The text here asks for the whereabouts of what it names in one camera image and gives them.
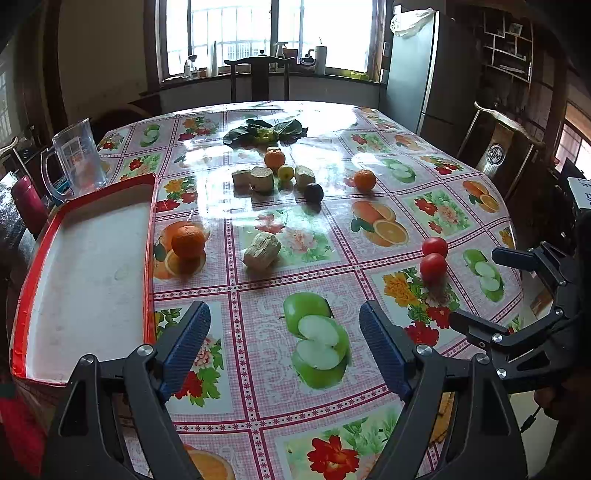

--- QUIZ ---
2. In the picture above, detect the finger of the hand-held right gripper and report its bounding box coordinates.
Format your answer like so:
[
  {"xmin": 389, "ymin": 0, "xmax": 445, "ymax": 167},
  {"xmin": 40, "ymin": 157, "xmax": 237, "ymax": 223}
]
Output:
[
  {"xmin": 449, "ymin": 310, "xmax": 566, "ymax": 370},
  {"xmin": 492, "ymin": 242, "xmax": 575, "ymax": 287}
]

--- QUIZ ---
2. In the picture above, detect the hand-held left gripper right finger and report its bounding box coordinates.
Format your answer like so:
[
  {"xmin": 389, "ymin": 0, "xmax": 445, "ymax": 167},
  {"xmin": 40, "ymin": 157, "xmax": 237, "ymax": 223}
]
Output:
[{"xmin": 359, "ymin": 300, "xmax": 529, "ymax": 480}]

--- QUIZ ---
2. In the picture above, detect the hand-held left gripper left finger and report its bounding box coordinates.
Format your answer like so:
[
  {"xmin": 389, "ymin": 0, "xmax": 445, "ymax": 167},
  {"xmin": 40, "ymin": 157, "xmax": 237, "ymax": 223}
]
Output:
[{"xmin": 41, "ymin": 300, "xmax": 212, "ymax": 480}]

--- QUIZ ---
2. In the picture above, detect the red white tray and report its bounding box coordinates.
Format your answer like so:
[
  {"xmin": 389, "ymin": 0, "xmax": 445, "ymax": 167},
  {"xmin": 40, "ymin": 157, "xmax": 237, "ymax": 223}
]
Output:
[{"xmin": 9, "ymin": 173, "xmax": 158, "ymax": 386}]

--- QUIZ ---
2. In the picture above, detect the fruit flower print tablecloth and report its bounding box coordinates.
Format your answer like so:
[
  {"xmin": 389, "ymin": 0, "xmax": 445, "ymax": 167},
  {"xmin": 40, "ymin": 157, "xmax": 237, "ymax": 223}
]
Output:
[{"xmin": 95, "ymin": 100, "xmax": 525, "ymax": 480}]

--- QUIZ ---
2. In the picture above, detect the light wooden chair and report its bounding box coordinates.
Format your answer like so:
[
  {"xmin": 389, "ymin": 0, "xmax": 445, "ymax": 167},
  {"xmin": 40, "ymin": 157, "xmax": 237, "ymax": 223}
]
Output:
[{"xmin": 457, "ymin": 102, "xmax": 546, "ymax": 199}]

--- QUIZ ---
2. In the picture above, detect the grey refrigerator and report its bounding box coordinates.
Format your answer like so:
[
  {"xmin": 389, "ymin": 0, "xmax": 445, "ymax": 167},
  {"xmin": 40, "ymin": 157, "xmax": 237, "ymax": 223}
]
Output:
[{"xmin": 385, "ymin": 9, "xmax": 481, "ymax": 139}]

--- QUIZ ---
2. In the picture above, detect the red thermos bottle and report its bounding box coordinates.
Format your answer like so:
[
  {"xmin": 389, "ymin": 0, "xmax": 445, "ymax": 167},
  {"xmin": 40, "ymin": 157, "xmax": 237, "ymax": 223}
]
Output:
[{"xmin": 10, "ymin": 175, "xmax": 49, "ymax": 236}]

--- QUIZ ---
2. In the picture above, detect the clear plastic pitcher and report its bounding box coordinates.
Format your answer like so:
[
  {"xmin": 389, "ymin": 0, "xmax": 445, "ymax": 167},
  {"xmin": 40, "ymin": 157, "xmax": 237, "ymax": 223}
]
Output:
[{"xmin": 41, "ymin": 117, "xmax": 109, "ymax": 204}]

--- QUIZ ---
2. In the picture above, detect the green leafy vegetable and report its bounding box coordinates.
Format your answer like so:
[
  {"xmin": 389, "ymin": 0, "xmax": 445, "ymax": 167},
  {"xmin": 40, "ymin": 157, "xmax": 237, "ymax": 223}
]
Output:
[{"xmin": 222, "ymin": 119, "xmax": 308, "ymax": 146}]

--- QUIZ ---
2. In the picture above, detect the white plastic bag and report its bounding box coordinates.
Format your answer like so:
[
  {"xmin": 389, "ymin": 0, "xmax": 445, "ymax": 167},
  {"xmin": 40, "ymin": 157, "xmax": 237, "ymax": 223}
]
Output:
[{"xmin": 390, "ymin": 7, "xmax": 437, "ymax": 38}]

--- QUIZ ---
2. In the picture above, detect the dark wooden chair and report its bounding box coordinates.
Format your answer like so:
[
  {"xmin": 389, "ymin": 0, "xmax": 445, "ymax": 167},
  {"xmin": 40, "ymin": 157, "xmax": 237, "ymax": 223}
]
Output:
[{"xmin": 224, "ymin": 56, "xmax": 296, "ymax": 102}]

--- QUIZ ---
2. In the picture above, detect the barred window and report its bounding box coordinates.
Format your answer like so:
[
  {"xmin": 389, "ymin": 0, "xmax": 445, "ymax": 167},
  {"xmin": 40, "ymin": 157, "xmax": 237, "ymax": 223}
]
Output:
[{"xmin": 157, "ymin": 0, "xmax": 384, "ymax": 79}]

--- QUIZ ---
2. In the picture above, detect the wall shelf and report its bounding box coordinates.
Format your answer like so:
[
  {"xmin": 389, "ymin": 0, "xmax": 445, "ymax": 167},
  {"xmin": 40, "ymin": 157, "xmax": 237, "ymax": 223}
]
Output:
[{"xmin": 482, "ymin": 9, "xmax": 534, "ymax": 84}]

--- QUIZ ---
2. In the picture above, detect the curved rail wooden chair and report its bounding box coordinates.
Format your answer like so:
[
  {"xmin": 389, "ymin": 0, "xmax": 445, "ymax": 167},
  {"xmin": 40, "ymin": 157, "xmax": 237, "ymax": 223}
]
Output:
[{"xmin": 0, "ymin": 136, "xmax": 29, "ymax": 185}]

